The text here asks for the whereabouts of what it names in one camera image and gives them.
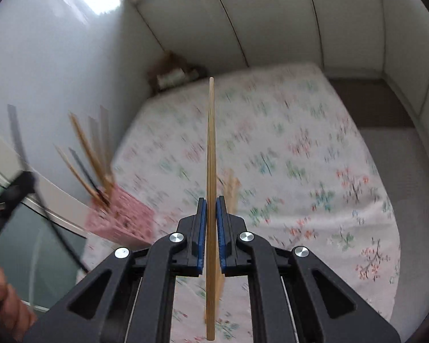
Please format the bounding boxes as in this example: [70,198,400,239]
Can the pink perforated plastic basket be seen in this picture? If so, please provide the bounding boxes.
[84,184,156,249]

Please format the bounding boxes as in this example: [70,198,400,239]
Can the black trash bin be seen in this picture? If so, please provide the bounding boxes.
[146,62,207,93]

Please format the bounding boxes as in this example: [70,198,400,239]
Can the black chopstick with gold band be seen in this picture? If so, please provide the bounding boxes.
[6,104,90,274]
[69,147,110,206]

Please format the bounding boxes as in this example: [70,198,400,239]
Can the floral tablecloth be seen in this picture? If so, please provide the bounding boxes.
[82,62,401,343]

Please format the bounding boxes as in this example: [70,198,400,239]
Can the tan wooden chopstick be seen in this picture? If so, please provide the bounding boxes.
[55,145,99,202]
[99,105,115,186]
[89,116,108,186]

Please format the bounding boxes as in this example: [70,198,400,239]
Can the person's left hand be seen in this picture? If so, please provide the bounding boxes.
[0,267,36,340]

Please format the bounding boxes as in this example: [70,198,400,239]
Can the white kitchen cabinet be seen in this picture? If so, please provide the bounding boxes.
[125,0,429,115]

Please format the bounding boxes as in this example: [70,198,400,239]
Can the white crumpled plastic bag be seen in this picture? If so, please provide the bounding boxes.
[156,71,186,87]

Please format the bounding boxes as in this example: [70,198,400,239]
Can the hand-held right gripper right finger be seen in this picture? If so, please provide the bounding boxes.
[217,196,401,343]

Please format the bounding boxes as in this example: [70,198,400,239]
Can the brown paper bag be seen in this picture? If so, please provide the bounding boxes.
[148,52,192,79]

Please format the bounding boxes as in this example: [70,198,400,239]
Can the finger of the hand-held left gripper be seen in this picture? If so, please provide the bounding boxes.
[0,171,37,252]

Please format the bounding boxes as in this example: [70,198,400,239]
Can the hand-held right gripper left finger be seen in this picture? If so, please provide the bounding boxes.
[21,197,206,343]

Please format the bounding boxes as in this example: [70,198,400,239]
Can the thin light bamboo chopstick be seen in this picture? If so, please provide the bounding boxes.
[214,169,241,322]
[204,77,218,341]

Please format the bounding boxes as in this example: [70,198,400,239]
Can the bundle of bamboo chopsticks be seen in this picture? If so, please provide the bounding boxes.
[69,113,110,190]

